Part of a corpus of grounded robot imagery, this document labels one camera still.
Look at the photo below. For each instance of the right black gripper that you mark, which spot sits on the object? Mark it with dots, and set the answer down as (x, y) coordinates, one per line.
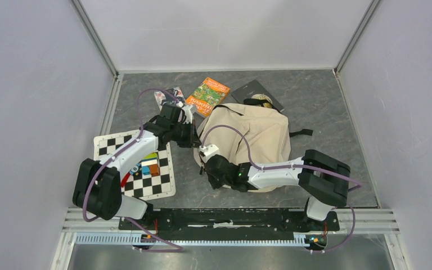
(214, 184)

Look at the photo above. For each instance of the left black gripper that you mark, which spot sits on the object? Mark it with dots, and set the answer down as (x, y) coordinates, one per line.
(192, 140)

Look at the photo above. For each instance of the cream canvas backpack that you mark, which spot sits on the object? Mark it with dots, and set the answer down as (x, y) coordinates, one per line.
(237, 129)

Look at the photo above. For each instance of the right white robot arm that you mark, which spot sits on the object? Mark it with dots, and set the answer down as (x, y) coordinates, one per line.
(322, 176)

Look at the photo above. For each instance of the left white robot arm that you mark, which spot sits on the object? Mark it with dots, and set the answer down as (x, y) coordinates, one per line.
(98, 185)

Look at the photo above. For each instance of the floral navy book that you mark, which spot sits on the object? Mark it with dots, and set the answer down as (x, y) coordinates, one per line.
(171, 96)

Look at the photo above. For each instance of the colourful block stack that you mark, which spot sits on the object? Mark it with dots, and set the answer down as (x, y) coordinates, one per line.
(150, 165)

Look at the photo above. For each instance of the orange treehouse book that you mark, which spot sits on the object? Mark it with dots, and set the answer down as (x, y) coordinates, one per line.
(207, 96)

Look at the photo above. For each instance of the blue robot figure toy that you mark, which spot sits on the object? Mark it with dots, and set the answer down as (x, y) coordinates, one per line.
(135, 170)

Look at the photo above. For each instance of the checkered chess mat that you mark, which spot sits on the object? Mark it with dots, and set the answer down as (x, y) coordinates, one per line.
(142, 187)

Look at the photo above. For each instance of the red calculator toy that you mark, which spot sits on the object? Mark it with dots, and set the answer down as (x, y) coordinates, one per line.
(125, 179)

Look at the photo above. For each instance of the black book gold emblem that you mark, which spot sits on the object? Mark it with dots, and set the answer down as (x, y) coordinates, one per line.
(255, 90)

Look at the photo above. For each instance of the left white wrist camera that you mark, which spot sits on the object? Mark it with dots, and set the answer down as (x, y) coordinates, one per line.
(188, 114)

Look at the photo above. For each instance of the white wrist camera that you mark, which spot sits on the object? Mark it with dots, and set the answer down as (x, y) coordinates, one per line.
(188, 114)
(207, 152)

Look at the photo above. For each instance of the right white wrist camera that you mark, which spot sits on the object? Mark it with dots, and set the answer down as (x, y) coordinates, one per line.
(207, 152)

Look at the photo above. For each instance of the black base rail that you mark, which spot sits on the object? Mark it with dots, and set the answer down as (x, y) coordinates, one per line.
(229, 226)

